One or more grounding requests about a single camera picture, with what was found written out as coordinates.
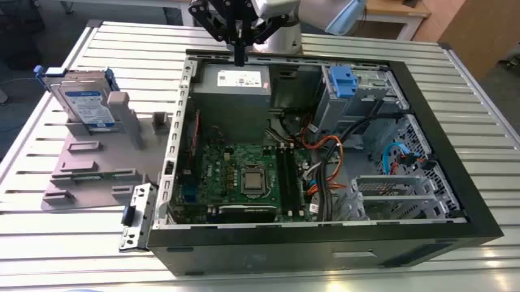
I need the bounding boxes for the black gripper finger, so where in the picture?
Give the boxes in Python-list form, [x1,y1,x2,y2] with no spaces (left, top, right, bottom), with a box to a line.
[187,0,241,67]
[239,12,300,67]

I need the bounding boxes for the hard disk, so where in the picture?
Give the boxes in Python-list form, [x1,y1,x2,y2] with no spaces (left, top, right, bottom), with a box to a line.
[34,65,121,133]

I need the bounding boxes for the silver disk bay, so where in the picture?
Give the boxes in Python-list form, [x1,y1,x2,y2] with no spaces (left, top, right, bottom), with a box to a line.
[348,175,463,221]

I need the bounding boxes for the grey power supply unit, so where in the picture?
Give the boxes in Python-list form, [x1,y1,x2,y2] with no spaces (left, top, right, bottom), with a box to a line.
[189,64,272,144]

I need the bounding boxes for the silver drive cage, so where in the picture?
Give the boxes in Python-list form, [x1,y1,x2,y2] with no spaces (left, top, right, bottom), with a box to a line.
[314,63,409,134]

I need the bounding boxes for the wooden top desk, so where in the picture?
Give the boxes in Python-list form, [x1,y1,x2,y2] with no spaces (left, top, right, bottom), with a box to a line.
[177,0,431,42]

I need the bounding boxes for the black office chair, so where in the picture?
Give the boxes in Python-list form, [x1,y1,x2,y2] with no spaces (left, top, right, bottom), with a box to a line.
[0,0,45,72]

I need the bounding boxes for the green motherboard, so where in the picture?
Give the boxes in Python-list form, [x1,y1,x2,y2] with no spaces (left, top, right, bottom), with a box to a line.
[169,142,322,224]

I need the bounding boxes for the CPU socket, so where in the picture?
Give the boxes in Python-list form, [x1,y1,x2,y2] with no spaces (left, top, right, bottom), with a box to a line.
[237,164,272,200]

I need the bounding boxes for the wooden cabinet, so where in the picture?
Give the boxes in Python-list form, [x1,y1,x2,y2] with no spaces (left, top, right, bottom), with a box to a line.
[413,0,520,82]

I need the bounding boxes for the black RAM slot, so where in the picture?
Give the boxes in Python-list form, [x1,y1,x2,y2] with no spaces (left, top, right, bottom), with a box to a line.
[286,143,304,217]
[276,143,294,217]

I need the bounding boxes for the grey parts rack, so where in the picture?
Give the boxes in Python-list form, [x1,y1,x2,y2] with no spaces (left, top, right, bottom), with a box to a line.
[38,92,176,212]

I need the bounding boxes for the silver CPU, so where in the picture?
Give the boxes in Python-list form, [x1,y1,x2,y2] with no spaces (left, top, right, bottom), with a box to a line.
[243,173,266,192]

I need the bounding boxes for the black graphics card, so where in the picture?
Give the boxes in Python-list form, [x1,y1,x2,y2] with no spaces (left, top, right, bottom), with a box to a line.
[205,204,276,224]

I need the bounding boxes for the black PC case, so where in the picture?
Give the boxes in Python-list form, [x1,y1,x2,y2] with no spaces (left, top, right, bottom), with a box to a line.
[144,48,503,277]

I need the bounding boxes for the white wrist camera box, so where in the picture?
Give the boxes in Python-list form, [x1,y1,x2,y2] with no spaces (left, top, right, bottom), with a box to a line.
[250,0,294,19]

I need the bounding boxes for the thin red wire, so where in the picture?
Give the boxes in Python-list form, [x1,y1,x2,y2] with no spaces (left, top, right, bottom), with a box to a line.
[181,108,203,176]

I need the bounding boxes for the yellow black supply wires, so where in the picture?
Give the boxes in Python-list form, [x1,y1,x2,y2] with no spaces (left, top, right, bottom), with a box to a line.
[264,126,295,145]

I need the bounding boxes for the orange power wires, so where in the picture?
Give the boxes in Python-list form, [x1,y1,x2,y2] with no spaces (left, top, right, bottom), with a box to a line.
[299,136,346,195]

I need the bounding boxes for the blue data wire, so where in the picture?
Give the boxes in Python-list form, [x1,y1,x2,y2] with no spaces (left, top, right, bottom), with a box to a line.
[381,141,409,176]

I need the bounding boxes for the black cable bundle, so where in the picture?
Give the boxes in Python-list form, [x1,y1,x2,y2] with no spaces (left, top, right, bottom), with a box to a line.
[314,111,407,221]

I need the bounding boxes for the power wire with black plug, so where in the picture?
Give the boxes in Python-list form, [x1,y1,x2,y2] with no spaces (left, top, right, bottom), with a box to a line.
[399,153,438,172]

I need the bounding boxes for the silver expansion slot bracket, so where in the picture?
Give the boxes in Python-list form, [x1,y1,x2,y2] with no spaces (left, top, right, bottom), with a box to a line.
[117,182,159,253]

